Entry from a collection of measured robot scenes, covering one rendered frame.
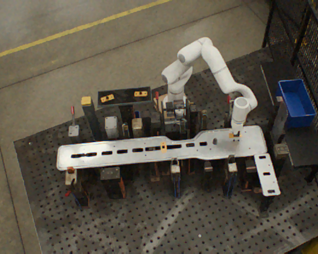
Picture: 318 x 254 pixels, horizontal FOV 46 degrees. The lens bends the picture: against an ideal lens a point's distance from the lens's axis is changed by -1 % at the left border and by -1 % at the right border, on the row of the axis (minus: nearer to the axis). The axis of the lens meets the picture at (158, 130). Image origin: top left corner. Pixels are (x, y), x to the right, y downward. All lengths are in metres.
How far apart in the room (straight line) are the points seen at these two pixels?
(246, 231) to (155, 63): 2.43
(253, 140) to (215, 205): 0.51
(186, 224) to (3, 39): 3.55
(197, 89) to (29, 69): 2.24
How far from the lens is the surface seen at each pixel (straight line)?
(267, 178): 2.43
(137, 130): 2.51
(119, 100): 2.55
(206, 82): 3.23
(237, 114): 2.24
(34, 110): 4.24
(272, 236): 2.61
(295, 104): 2.76
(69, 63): 4.58
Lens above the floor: 3.11
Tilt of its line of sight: 55 degrees down
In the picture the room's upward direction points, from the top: 6 degrees counter-clockwise
